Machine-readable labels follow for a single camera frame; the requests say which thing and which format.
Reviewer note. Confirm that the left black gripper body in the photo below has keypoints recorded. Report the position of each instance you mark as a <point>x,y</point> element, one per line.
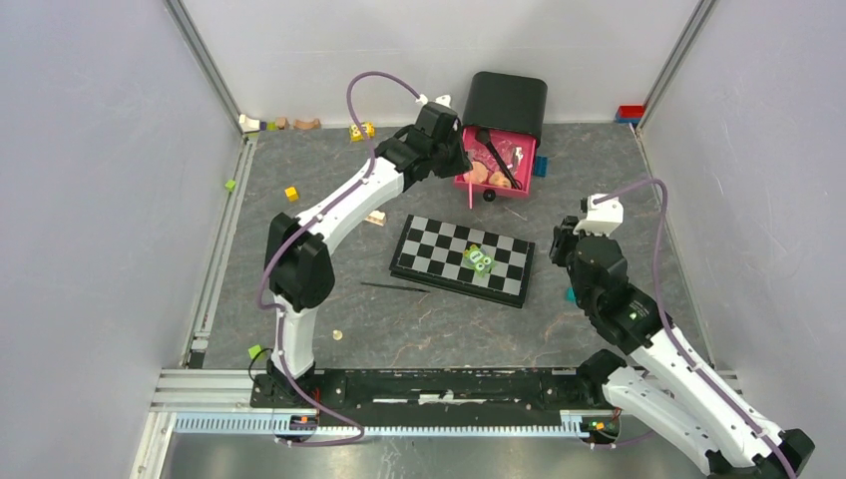
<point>449,158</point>

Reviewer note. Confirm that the yellow toy block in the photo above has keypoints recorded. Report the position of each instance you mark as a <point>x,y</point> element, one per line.
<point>359,133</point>

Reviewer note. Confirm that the small yellow cube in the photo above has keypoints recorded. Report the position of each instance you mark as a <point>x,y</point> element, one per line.
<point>291,194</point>

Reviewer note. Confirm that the black makeup brush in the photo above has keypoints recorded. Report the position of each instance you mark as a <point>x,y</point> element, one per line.
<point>483,137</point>

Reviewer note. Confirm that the clear plastic wrapper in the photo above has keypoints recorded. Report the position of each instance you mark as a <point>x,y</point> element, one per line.
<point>511,154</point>

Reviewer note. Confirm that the round pink powder puff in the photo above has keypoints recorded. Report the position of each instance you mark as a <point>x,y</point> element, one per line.
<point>478,174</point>

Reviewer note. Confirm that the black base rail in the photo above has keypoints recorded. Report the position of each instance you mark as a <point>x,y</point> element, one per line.
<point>427,399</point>

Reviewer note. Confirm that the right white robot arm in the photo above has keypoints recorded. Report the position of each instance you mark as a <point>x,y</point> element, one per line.
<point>658,377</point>

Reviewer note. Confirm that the red blue blocks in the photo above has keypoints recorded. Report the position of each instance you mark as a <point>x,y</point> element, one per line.
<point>629,114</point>

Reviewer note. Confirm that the black drawer cabinet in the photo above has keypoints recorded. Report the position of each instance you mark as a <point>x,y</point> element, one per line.
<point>509,103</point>

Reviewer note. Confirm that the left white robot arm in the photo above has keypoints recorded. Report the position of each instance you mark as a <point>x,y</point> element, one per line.
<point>298,262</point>

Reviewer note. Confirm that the blue block behind cabinet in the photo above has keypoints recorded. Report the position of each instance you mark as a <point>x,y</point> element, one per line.
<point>540,166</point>

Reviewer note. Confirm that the white toy block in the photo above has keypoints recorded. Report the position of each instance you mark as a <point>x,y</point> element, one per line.
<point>248,124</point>

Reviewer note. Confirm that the wooden arch block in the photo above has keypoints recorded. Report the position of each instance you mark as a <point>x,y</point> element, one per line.
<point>313,124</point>

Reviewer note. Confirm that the black white chessboard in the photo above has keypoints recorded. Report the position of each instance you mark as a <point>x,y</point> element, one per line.
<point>430,252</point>

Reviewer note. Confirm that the green owl toy block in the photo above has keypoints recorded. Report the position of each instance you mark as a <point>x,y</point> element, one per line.
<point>476,259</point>

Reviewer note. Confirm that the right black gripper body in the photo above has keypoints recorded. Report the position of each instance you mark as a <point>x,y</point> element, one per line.
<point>563,249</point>

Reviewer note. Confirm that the white lego brick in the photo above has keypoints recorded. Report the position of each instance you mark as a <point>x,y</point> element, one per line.
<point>377,218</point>

